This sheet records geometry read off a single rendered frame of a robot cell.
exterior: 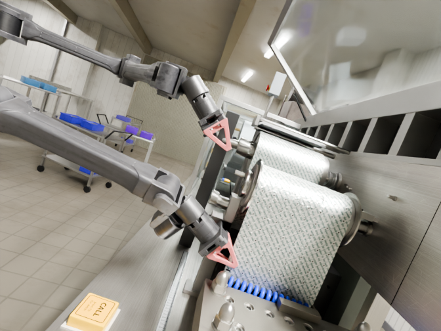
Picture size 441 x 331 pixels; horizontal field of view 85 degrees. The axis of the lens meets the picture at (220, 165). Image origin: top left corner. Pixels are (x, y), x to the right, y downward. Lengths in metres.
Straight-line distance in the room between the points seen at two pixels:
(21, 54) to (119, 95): 3.38
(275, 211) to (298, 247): 0.10
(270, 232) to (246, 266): 0.10
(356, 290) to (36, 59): 10.87
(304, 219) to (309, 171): 0.27
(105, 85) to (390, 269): 9.71
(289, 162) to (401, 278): 0.41
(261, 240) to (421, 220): 0.33
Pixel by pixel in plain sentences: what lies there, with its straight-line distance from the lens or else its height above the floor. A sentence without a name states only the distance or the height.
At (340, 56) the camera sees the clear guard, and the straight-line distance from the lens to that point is 1.10.
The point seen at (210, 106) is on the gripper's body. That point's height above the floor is 1.40.
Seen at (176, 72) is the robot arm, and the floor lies 1.45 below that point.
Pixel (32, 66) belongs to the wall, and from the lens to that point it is 11.02.
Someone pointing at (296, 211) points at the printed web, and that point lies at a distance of 0.60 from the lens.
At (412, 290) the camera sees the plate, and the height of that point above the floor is 1.19.
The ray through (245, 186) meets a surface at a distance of 0.59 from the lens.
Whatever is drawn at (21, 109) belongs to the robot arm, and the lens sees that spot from 0.60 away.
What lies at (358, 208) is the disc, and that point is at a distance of 0.67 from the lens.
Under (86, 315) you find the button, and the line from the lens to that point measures 0.61.
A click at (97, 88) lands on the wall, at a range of 10.00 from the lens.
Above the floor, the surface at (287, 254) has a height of 1.13.
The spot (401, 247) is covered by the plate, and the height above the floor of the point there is 1.25.
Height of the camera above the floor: 1.34
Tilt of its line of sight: 6 degrees down
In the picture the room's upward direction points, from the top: 20 degrees clockwise
